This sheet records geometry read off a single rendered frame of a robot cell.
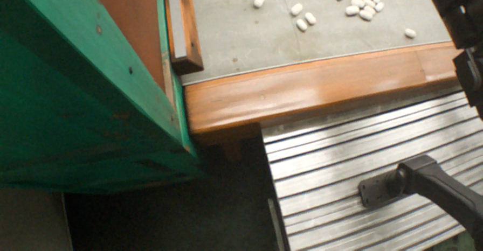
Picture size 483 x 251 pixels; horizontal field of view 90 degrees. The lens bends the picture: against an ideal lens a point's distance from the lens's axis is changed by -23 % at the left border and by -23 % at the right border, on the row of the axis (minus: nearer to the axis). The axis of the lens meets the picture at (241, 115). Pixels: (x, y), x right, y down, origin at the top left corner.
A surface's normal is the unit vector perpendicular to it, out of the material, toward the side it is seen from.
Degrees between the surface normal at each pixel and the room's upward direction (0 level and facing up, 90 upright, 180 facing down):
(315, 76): 0
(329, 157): 0
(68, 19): 90
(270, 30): 0
